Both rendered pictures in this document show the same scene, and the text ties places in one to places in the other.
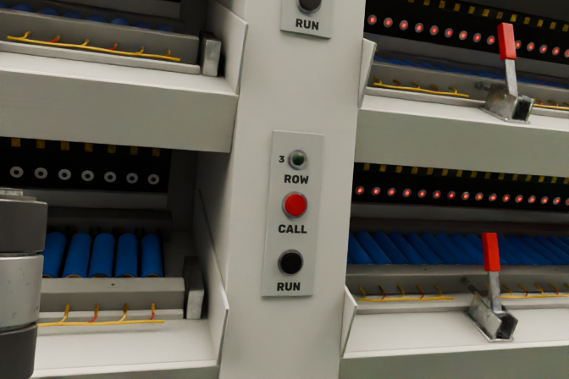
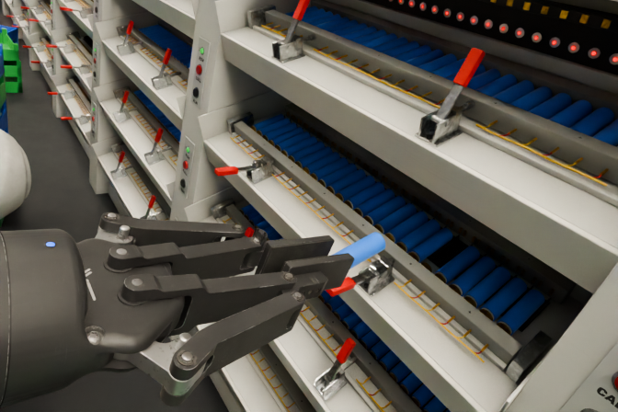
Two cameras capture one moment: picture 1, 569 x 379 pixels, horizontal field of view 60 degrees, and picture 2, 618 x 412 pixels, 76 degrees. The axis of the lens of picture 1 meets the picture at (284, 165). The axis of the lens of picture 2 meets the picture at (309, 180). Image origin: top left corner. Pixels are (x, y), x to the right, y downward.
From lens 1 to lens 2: 0.18 m
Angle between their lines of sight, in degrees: 65
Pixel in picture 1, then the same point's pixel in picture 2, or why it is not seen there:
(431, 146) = not seen: outside the picture
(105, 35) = (552, 139)
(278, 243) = (591, 399)
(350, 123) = not seen: outside the picture
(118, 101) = (509, 209)
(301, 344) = not seen: outside the picture
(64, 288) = (441, 292)
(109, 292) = (463, 315)
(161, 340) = (474, 371)
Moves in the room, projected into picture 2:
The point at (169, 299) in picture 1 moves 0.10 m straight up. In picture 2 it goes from (499, 351) to (552, 275)
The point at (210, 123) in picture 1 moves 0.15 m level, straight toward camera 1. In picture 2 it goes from (581, 262) to (454, 297)
